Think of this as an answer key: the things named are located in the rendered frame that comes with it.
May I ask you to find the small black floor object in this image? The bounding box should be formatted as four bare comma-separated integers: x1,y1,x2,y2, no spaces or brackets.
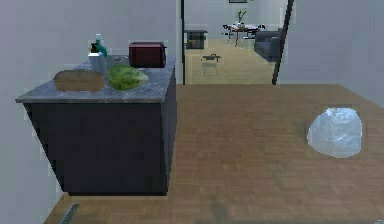
201,53,222,63

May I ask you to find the dark red toaster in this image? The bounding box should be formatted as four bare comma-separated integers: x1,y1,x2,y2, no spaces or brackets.
128,41,168,69

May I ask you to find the dark side table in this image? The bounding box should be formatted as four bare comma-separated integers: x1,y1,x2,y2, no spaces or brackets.
184,29,209,50

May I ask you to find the green lettuce head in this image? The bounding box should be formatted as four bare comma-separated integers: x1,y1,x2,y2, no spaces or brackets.
107,64,149,91

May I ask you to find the dark cabinet with grey worktop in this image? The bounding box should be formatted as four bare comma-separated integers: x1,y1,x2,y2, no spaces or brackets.
14,54,178,197

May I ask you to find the brown dining table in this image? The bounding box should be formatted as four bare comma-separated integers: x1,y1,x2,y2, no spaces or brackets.
222,23,267,48

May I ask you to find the dark grey sofa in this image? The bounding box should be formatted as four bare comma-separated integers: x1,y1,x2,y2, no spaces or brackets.
253,27,284,64

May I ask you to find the green house plant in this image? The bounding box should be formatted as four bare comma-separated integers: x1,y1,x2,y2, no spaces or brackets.
236,8,249,29

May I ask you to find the teal spray bottle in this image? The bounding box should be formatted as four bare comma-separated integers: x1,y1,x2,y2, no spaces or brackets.
94,33,109,58

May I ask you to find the brown bread loaf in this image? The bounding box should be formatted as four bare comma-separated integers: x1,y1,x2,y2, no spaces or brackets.
53,69,106,93

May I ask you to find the white plastic garbage bag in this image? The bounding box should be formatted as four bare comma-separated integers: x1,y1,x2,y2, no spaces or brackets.
306,106,363,159

